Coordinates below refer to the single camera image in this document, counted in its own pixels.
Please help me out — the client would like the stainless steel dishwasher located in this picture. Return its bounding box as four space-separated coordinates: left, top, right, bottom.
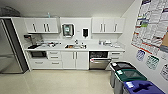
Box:
89 50 112 70

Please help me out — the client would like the chrome sink faucet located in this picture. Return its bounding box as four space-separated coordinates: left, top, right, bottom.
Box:
74 39 80 46

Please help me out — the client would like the white double-door base cabinet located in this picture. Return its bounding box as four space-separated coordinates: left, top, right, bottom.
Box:
61 50 90 70

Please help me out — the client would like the blue dish soap bottle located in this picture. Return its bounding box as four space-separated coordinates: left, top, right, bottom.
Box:
98 39 104 46

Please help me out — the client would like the grey paper towel dispenser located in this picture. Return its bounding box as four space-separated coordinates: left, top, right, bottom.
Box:
62 23 74 38

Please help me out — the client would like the dish drying rack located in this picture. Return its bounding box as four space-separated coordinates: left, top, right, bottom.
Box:
31 39 63 50

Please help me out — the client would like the wide white drawer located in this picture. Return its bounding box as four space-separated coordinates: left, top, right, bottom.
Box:
29 59 63 70

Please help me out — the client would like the black built-in microwave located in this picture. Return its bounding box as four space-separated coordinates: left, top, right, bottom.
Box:
29 50 48 59

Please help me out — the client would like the teal bottle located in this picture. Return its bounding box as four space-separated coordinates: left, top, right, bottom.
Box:
47 12 52 20

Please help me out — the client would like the grey bin green lid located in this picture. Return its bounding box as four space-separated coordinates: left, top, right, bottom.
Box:
114 69 148 94

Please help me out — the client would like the stainless steel refrigerator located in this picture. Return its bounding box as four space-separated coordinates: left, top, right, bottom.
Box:
0 18 29 74

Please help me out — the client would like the black wall soap dispenser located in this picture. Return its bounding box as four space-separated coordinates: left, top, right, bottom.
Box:
82 27 90 39

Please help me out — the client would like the large colourful wall poster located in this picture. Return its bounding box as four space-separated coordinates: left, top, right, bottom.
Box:
131 0 168 56

